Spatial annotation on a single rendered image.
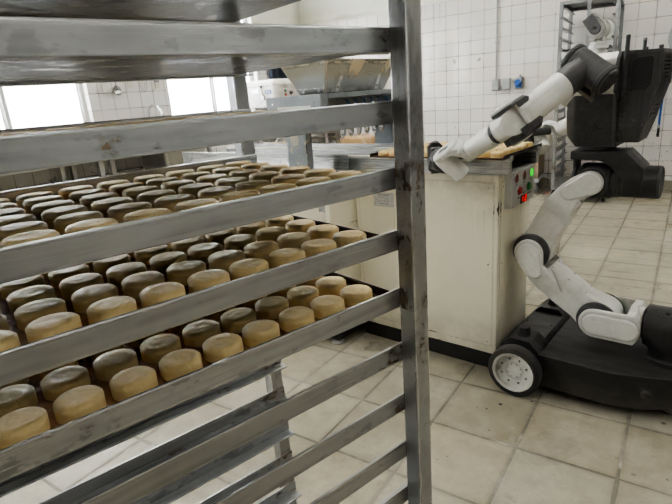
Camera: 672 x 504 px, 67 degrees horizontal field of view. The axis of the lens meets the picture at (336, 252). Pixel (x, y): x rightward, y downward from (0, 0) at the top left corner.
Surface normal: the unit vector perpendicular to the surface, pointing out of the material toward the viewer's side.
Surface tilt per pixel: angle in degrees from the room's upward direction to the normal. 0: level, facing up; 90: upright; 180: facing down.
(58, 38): 90
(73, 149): 90
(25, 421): 0
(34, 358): 90
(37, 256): 90
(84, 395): 0
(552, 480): 0
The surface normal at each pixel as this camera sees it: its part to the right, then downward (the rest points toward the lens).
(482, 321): -0.63, 0.27
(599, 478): -0.07, -0.95
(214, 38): 0.64, 0.18
